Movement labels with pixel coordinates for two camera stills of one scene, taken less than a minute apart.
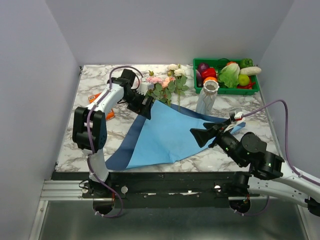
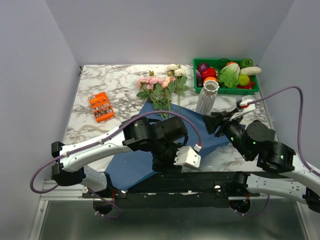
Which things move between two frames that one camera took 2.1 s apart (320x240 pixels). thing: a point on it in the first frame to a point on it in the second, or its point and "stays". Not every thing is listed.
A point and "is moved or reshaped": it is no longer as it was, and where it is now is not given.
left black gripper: (144, 110) to (167, 166)
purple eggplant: (199, 79) stays
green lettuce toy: (229, 75) stays
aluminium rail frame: (56, 190) stays
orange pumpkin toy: (210, 78) stays
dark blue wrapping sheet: (166, 138) is moved or reshaped
